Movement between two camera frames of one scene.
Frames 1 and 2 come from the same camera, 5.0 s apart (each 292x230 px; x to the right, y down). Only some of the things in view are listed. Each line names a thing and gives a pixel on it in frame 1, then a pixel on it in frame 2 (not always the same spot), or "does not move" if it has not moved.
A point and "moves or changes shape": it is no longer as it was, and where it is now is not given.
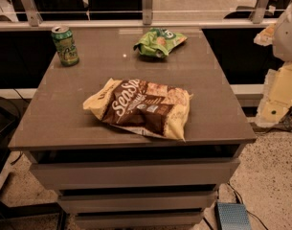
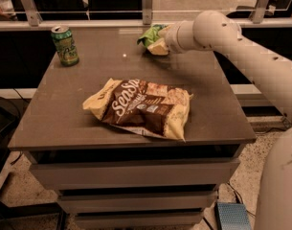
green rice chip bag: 158,42 moves or changes shape
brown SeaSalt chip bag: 144,105 does not move
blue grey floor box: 232,216 does not move
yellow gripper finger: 266,36 -> 178,39
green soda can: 65,45 does not move
